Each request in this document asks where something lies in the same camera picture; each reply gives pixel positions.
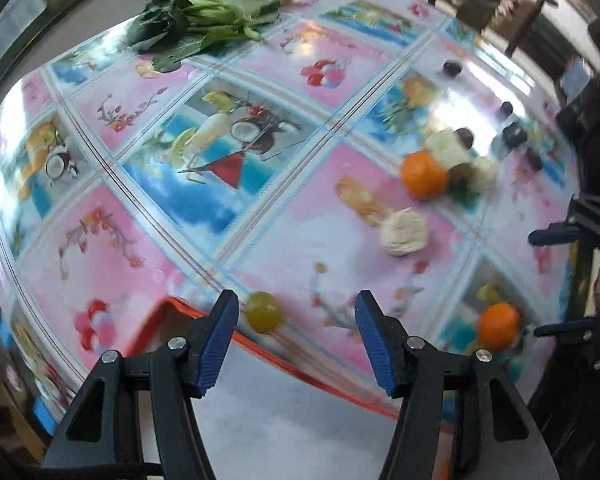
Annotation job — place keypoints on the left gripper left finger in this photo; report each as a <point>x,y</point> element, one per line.
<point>133,417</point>

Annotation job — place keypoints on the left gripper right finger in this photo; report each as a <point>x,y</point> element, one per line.
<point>494,434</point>

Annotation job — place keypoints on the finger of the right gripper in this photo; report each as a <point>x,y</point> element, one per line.
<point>554,234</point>
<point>567,330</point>

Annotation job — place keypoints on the orange mandarin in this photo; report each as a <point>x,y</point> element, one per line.
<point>423,177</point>
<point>498,327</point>

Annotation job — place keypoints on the small sugarcane piece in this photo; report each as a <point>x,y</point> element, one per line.
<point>482,175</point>

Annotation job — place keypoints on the dark plum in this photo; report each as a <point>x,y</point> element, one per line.
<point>451,69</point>
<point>514,135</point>
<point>505,110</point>

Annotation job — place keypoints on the red jujube date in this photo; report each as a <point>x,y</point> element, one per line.
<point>465,136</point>

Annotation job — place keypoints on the long sugarcane piece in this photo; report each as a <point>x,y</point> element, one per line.
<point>447,149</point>

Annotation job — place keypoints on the round sugarcane piece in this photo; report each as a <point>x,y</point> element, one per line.
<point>404,232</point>

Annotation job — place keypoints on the green grape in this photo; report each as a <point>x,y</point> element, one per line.
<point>263,313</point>

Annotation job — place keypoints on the red rimmed white tray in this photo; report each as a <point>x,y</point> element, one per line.
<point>258,422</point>

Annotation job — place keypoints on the fruit print plastic tablecloth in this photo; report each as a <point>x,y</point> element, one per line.
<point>269,167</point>

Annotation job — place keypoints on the wooden chair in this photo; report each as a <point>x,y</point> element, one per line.
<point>533,31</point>

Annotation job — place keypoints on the green leafy vegetable bunch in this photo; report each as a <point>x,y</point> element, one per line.
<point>172,30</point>

